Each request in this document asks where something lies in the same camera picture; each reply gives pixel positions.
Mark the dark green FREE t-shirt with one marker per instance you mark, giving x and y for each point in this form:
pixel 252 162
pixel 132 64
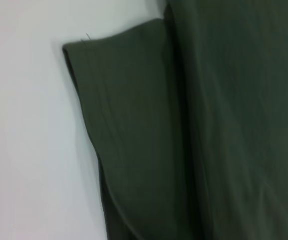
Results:
pixel 208 125

